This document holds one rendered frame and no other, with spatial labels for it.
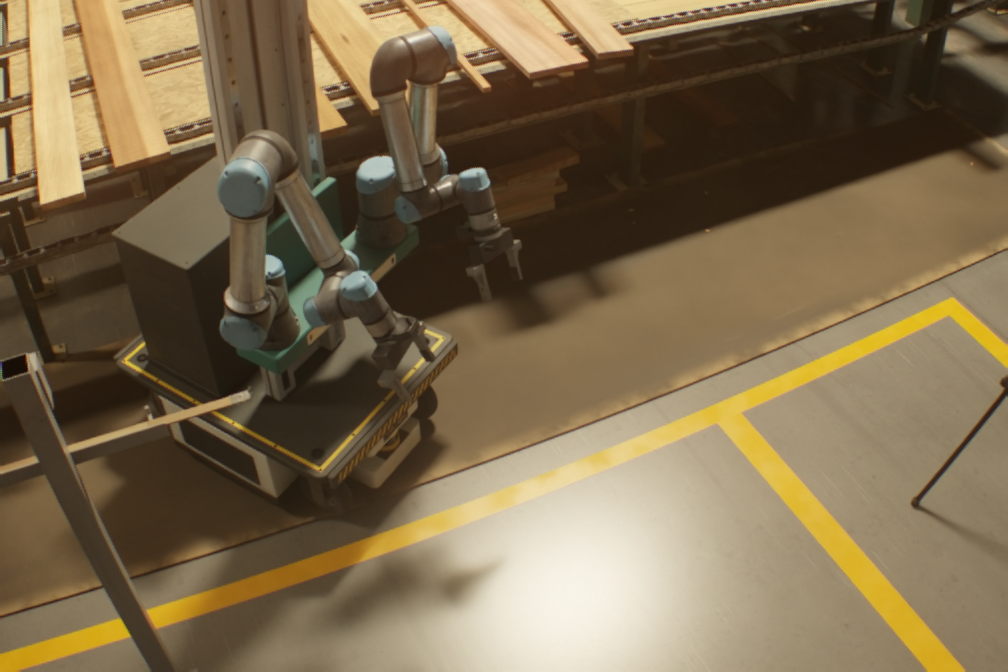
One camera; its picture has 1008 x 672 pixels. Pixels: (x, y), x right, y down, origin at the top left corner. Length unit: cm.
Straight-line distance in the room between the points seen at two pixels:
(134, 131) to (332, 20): 99
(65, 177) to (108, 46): 99
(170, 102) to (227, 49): 126
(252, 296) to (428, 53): 77
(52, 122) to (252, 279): 151
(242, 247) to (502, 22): 187
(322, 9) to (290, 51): 149
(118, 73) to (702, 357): 241
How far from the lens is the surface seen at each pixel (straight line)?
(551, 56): 361
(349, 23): 394
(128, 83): 379
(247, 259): 231
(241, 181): 216
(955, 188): 498
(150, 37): 424
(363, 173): 284
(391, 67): 258
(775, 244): 426
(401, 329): 235
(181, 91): 373
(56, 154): 344
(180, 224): 295
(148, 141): 336
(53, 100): 382
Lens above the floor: 249
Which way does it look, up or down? 39 degrees down
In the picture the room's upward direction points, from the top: straight up
